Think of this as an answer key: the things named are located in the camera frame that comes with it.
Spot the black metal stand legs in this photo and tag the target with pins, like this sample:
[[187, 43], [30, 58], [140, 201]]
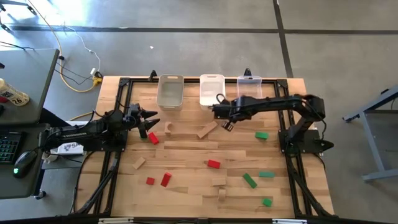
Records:
[[18, 3]]

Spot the white printed box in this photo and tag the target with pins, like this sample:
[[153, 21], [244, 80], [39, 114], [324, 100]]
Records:
[[70, 148]]

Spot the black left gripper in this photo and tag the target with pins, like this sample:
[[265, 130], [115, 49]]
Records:
[[136, 119]]

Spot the small red cube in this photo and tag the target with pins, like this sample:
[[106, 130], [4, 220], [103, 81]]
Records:
[[150, 181]]

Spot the cream labelled bottle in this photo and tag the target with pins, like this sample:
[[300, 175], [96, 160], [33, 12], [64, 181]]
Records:
[[12, 93]]

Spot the wooden arch block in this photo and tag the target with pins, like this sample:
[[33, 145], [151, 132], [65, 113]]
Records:
[[168, 124], [221, 190]]

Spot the black computer desk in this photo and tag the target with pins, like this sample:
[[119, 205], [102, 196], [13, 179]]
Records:
[[18, 186]]

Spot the yellow plug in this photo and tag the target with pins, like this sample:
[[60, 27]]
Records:
[[97, 81]]

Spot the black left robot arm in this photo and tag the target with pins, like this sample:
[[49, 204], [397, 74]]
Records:
[[77, 134]]

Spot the black computer mouse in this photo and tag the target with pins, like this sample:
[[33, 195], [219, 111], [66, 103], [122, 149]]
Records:
[[24, 163]]

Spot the wooden rectangular block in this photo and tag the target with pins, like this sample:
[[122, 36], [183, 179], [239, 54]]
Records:
[[219, 181]]

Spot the red rectangular block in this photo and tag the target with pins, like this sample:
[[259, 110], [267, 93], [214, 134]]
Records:
[[153, 138], [214, 164]]

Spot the small wooden block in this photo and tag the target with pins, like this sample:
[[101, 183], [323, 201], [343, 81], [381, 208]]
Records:
[[139, 163]]

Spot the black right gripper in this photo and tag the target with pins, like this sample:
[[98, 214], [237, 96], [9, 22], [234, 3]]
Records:
[[239, 110]]

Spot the grey plastic bin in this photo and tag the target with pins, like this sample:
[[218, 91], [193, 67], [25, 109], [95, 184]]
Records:
[[169, 93]]

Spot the grey side table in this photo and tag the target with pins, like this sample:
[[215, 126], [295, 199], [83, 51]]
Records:
[[28, 77]]

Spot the green rectangular block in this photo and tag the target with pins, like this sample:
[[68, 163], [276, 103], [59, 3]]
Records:
[[266, 174], [261, 135]]

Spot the small red object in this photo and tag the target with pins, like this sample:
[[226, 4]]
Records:
[[3, 99]]

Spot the white power adapter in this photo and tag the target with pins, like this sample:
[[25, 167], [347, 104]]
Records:
[[93, 71]]

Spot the long red block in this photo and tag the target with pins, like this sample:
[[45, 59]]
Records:
[[166, 179]]

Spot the black clamp knob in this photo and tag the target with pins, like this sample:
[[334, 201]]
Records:
[[152, 75], [247, 72]]

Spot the clear plastic bin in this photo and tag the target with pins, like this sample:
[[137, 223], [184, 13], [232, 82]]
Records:
[[248, 87]]

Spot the white mug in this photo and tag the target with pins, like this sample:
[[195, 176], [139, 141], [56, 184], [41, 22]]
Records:
[[49, 158]]

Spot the black aluminium table frame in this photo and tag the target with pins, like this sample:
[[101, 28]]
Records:
[[191, 80]]

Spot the long wooden plank block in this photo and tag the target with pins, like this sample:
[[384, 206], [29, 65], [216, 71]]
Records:
[[207, 129]]

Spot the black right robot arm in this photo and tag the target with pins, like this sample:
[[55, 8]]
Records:
[[280, 101]]

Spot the grey metal table frame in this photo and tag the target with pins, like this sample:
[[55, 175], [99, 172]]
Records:
[[371, 143]]

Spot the backlit black keyboard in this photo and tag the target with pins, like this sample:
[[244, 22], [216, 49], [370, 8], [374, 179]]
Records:
[[9, 147]]

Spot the long green block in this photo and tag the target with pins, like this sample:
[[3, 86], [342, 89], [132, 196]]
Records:
[[250, 180]]

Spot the silver metal bracket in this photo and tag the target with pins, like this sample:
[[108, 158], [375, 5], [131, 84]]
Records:
[[115, 220], [289, 221]]

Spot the white plastic bin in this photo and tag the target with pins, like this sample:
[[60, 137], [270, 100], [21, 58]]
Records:
[[211, 90]]

